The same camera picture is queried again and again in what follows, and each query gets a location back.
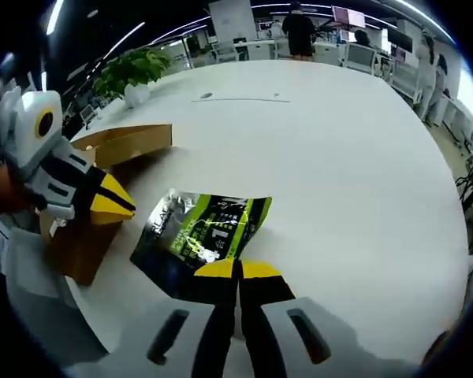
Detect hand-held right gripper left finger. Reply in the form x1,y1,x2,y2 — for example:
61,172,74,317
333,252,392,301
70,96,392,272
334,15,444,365
65,259,237,378

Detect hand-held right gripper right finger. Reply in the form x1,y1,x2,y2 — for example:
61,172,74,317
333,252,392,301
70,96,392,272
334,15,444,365
239,259,423,378

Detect brown cardboard shoe box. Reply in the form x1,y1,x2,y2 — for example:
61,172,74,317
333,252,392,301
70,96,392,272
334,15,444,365
39,124,173,287

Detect black green soft packet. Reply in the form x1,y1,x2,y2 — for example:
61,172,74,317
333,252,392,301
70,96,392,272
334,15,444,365
129,187,273,300

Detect person's left hand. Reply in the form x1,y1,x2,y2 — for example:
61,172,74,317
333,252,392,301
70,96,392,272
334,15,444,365
0,163,39,216

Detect potted green plant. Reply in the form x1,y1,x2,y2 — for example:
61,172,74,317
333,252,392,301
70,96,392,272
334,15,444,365
92,49,173,108

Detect white grey office chair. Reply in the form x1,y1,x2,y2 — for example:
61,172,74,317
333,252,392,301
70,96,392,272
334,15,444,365
345,42,379,74
214,41,237,63
389,62,423,103

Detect white pillar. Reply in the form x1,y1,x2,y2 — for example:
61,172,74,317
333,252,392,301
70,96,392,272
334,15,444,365
208,0,253,43

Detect dark reddish monitor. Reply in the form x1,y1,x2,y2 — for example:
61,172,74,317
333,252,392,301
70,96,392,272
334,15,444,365
388,28,413,52

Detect table cable cover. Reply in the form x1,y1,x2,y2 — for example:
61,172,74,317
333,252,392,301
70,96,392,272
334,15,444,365
192,92,292,104

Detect pink purple wall screens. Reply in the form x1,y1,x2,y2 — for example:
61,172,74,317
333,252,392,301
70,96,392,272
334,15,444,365
333,6,367,28

